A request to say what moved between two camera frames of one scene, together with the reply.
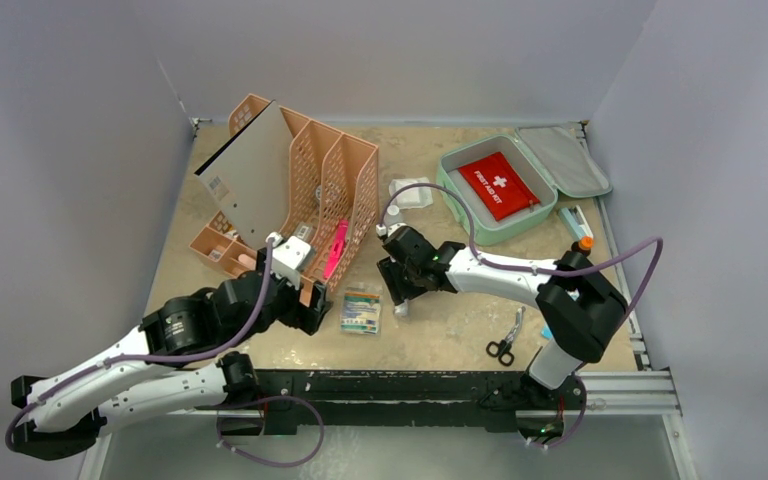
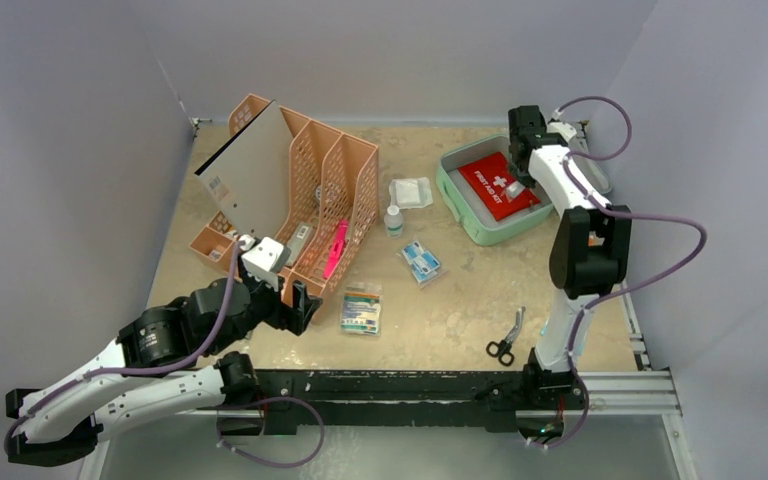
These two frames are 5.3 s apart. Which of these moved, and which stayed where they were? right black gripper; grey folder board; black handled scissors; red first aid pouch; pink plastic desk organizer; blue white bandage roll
Moved: right black gripper; blue white bandage roll
Stayed: black handled scissors; pink plastic desk organizer; grey folder board; red first aid pouch
